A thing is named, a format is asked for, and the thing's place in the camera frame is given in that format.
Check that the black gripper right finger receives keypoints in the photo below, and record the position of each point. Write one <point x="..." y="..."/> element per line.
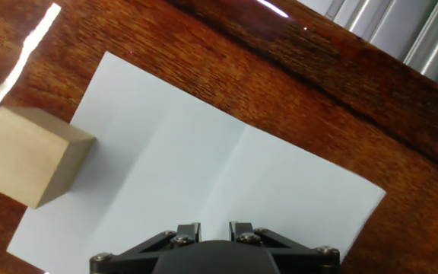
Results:
<point x="299" y="257"/>

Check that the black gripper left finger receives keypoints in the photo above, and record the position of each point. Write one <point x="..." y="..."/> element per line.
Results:
<point x="135" y="257"/>

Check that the white paper sheet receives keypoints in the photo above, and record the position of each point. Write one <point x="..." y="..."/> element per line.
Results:
<point x="204" y="152"/>

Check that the beige wooden block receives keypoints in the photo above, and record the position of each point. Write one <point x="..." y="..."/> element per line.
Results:
<point x="25" y="152"/>

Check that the corrugated grey metal panel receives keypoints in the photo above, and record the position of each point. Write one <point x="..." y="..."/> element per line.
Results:
<point x="413" y="34"/>

